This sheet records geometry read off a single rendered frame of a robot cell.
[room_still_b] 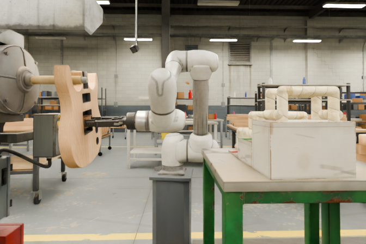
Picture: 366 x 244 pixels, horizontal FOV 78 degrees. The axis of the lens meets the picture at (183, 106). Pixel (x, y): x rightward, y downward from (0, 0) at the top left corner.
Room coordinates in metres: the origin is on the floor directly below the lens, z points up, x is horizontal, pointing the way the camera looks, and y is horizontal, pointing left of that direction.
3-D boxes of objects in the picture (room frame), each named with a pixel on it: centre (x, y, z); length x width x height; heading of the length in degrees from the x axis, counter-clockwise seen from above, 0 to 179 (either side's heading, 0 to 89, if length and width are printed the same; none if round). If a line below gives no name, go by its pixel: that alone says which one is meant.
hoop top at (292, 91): (0.71, -0.39, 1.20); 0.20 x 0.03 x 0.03; 94
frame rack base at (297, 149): (0.75, -0.39, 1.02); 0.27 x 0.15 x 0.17; 95
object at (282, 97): (0.70, -0.31, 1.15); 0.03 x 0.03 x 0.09
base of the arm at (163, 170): (1.61, 0.09, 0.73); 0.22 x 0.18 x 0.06; 84
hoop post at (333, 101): (0.71, -0.48, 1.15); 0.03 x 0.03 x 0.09
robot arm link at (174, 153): (1.61, 0.06, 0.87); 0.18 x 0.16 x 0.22; 86
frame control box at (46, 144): (1.08, 0.71, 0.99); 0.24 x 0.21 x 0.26; 92
